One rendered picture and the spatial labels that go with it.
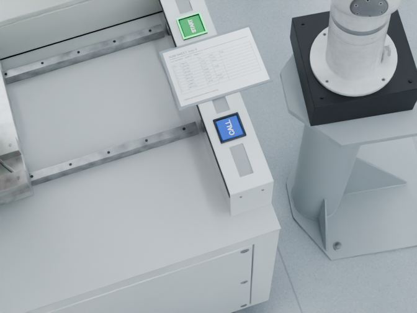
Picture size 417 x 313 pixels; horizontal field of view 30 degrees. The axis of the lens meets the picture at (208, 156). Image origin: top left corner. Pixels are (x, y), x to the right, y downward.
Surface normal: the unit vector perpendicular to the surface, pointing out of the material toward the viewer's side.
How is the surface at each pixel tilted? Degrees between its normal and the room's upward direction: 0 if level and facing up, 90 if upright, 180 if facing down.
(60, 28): 90
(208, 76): 0
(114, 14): 90
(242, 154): 0
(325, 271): 0
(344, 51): 89
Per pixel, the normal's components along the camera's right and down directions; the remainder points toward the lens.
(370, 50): 0.32, 0.85
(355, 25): -0.31, 0.90
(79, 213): -0.04, -0.38
